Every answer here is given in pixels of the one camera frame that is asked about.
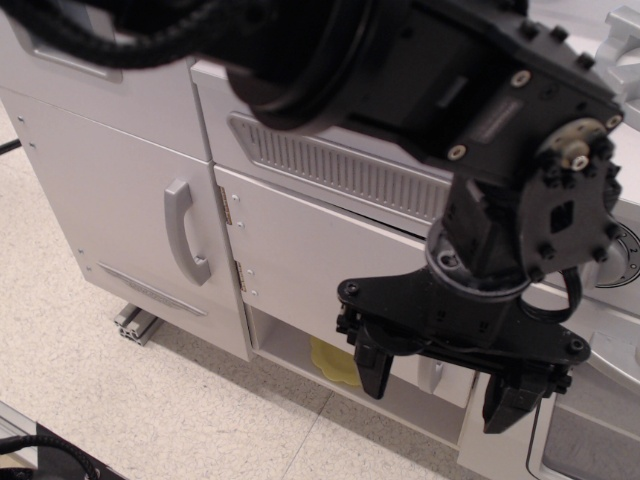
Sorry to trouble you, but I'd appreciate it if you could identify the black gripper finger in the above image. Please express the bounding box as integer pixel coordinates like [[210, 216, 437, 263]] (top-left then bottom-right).
[[482, 374, 545, 434], [354, 335, 394, 399]]

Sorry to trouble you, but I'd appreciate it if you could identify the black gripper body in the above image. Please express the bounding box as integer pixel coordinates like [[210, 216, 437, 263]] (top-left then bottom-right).
[[337, 267, 591, 395]]

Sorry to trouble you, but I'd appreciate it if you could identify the silver cabinet door handle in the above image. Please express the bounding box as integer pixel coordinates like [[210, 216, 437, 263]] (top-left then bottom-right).
[[417, 356, 444, 394]]

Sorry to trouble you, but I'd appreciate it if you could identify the white cabinet door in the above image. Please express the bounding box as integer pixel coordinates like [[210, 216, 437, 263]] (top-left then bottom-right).
[[214, 166, 426, 353]]

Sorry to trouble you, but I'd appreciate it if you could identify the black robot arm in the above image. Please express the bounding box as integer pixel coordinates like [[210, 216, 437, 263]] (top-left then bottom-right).
[[1, 1, 624, 434]]

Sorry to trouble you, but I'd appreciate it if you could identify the yellow scalloped plate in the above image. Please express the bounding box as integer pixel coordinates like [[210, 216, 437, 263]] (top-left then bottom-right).
[[310, 337, 361, 387]]

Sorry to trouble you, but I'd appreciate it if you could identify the silver vent grille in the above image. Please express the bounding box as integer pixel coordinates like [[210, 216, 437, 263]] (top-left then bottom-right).
[[227, 113, 449, 223]]

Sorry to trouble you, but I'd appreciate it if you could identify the silver timer knob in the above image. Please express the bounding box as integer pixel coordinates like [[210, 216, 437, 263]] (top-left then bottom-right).
[[580, 224, 639, 289]]

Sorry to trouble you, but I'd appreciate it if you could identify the aluminium extrusion bar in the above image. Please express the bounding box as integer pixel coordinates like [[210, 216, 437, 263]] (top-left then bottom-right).
[[114, 304, 164, 346]]

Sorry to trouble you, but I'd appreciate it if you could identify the silver fridge emblem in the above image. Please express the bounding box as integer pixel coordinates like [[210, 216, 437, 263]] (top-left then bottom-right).
[[97, 262, 208, 317]]

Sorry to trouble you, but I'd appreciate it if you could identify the white toy kitchen unit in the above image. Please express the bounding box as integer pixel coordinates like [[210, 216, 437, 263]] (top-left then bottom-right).
[[0, 0, 640, 480]]

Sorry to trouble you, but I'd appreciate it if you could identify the white fridge door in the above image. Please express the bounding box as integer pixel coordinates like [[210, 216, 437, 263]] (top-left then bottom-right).
[[1, 89, 252, 359]]

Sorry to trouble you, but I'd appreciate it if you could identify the silver stove burner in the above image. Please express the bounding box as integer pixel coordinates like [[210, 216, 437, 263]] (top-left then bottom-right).
[[596, 5, 639, 105]]

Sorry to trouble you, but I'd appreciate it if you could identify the silver ice dispenser recess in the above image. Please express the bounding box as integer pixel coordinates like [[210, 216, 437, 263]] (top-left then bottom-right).
[[28, 40, 123, 83]]

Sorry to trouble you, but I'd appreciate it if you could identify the silver oven door handle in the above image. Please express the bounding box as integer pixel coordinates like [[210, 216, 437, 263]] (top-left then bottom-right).
[[587, 332, 639, 394]]

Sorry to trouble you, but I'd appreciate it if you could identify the silver fridge door handle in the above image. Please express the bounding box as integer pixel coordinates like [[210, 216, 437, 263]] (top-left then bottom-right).
[[163, 179, 211, 286]]

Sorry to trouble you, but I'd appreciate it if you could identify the black base with cable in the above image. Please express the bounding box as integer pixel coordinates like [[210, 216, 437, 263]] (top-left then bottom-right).
[[0, 422, 129, 480]]

